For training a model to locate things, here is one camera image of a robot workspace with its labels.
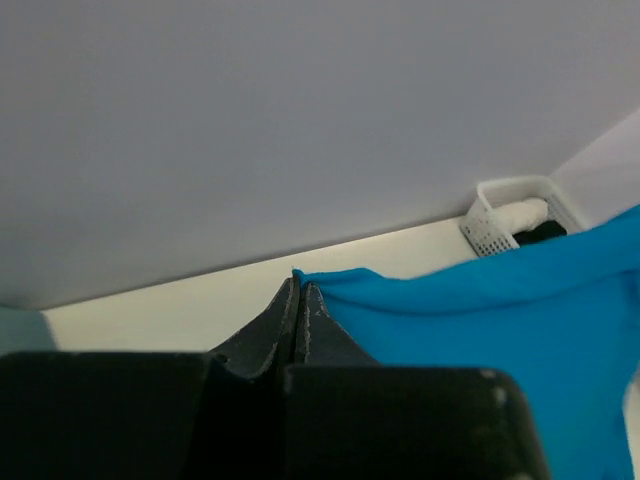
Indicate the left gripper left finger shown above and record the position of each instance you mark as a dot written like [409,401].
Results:
[126,415]

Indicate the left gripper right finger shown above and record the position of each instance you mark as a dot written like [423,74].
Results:
[348,417]

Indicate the bright blue t-shirt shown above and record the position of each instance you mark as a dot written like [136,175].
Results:
[561,317]

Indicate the grey-blue crumpled t-shirt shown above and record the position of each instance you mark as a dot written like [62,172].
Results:
[24,331]

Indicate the white perforated plastic basket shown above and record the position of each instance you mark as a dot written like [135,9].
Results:
[484,233]

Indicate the white rolled t-shirt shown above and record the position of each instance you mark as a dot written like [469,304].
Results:
[523,215]

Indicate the black rolled t-shirt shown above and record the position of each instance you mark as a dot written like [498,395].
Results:
[547,230]

